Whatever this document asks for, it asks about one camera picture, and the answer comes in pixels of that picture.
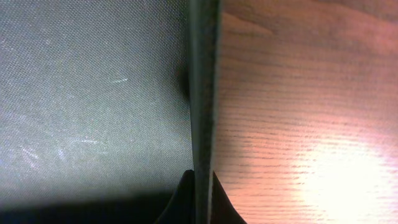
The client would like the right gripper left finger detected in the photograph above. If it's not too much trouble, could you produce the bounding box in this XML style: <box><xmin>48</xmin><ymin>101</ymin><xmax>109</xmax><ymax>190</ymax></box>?
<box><xmin>155</xmin><ymin>170</ymin><xmax>195</xmax><ymax>224</ymax></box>

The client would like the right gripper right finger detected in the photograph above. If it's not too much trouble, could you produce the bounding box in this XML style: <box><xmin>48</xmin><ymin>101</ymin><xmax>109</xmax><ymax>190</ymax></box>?
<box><xmin>210</xmin><ymin>173</ymin><xmax>246</xmax><ymax>224</ymax></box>

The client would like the black gift box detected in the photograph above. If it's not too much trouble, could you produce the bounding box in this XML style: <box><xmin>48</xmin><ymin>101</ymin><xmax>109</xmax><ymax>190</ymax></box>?
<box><xmin>1</xmin><ymin>1</ymin><xmax>221</xmax><ymax>223</ymax></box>

